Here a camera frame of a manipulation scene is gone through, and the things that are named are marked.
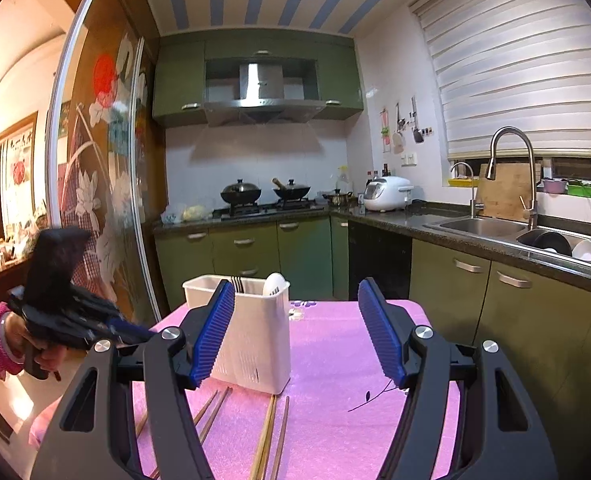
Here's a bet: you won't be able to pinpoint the black gas stove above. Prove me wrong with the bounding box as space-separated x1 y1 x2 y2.
213 199 326 218

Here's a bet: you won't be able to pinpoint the pink hanging utensil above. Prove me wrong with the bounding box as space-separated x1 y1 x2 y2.
379 107 392 153

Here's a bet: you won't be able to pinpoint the black built-in dishwasher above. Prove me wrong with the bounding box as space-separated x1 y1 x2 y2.
348 220 413 303

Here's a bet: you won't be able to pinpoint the person's left hand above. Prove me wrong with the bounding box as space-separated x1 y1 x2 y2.
3 312 69 381

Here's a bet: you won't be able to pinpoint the tall steel faucet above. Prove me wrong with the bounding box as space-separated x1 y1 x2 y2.
485 127 539 228

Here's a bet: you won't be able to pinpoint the black wok with wooden handle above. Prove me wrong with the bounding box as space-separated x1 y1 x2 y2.
272 177 312 201

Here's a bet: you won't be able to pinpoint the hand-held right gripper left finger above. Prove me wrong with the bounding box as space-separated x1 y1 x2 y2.
30 279 236 480

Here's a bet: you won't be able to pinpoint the black hanging spatula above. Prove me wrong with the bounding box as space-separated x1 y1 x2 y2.
410 96 423 144

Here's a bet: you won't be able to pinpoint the small steel faucet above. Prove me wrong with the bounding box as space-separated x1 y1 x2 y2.
450 161 483 218

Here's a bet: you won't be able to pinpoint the wooden cutting board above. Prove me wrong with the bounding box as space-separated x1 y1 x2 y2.
475 162 543 222

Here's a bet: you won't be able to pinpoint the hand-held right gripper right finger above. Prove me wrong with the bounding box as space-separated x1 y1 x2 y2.
357 277 559 480

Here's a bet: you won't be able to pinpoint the white plastic utensil holder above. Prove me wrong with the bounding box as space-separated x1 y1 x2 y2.
182 272 292 396

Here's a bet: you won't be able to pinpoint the steel range hood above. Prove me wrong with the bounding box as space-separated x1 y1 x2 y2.
203 60 326 123

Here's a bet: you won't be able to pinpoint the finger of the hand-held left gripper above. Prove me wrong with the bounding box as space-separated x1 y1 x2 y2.
103 310 159 350

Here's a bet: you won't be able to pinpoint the steel sink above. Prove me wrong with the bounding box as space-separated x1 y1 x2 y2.
423 215 591 278

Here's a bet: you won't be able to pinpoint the green upper cabinet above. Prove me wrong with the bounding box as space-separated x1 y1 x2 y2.
152 35 365 128

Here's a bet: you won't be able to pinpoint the white plastic spoon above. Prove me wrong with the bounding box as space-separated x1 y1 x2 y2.
262 272 285 297

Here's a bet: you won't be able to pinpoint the row of dark sauce bottles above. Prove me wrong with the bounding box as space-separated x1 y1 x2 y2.
365 162 391 186

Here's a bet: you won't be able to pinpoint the black pan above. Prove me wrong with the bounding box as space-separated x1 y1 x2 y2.
530 228 573 257

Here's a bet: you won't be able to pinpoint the beige hanging spatula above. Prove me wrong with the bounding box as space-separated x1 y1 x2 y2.
392 102 406 155

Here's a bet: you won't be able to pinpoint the white window blind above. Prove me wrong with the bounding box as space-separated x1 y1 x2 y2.
408 0 591 161

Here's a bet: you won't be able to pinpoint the black wok with lid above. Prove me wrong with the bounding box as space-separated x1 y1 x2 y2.
220 178 263 206

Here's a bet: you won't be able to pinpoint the white rice cooker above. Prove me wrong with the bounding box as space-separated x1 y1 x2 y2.
364 176 415 212

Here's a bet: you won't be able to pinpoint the plastic bag with food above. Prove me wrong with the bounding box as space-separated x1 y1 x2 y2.
160 203 211 224

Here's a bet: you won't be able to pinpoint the green base cabinets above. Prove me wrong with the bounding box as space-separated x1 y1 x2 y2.
153 215 591 480

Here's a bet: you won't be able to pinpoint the floral glass sliding door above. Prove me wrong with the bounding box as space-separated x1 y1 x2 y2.
46 0 171 326

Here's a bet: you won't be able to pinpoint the framed wall picture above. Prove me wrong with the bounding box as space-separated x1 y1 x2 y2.
0 112 39 241

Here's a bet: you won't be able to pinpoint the dark stone countertop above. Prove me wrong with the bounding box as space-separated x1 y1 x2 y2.
153 200 591 301

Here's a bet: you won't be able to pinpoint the wooden chopstick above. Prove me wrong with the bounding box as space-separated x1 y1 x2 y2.
198 386 234 447
258 395 278 480
190 389 221 426
250 394 275 480
270 396 290 480

